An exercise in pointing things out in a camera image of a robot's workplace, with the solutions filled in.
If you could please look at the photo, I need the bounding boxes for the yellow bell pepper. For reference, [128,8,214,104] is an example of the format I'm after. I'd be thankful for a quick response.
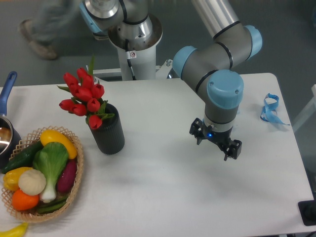
[3,167,32,191]

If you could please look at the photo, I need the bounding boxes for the person's shoe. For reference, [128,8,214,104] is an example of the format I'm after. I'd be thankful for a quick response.
[18,19,58,60]

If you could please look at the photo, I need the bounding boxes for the white table frame bracket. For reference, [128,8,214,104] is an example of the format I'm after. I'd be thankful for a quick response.
[93,59,176,80]

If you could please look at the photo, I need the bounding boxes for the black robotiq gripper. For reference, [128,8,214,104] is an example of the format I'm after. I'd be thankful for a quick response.
[189,118,242,161]

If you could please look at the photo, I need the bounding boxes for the purple sweet potato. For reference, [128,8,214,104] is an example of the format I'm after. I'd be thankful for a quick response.
[57,160,77,193]

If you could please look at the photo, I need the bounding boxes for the black device at edge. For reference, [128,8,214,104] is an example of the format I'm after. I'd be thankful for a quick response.
[298,200,316,226]

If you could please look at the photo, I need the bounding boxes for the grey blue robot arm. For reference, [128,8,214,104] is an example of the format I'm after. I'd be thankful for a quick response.
[79,0,262,159]

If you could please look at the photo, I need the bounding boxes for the woven wicker basket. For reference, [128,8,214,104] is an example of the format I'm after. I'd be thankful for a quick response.
[1,126,84,223]

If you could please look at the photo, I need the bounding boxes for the dark grey ribbed vase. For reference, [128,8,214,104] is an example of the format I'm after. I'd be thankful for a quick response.
[88,103,125,155]

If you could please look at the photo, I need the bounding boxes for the green cucumber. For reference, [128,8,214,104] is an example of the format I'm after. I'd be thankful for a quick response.
[1,141,43,174]

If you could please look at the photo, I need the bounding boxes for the blue ribbon knot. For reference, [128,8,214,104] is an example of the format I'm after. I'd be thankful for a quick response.
[260,93,290,125]

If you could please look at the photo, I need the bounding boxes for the yellow banana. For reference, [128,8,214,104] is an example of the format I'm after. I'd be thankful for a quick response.
[0,223,29,237]

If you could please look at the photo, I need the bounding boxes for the white garlic bulb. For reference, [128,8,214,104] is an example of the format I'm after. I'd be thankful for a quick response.
[18,169,46,196]

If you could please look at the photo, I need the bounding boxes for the green pea pods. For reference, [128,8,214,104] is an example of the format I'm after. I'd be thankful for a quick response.
[36,196,68,215]

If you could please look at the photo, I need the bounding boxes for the red tulip bouquet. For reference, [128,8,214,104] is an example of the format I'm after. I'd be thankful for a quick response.
[58,56,115,130]

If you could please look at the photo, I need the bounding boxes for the orange tangerine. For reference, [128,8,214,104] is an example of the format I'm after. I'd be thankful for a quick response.
[11,189,40,211]

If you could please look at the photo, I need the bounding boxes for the blue handled saucepan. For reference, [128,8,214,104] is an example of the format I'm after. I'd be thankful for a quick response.
[0,71,21,168]

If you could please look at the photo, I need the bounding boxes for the green bok choy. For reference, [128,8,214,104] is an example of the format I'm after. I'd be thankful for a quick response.
[33,142,69,203]

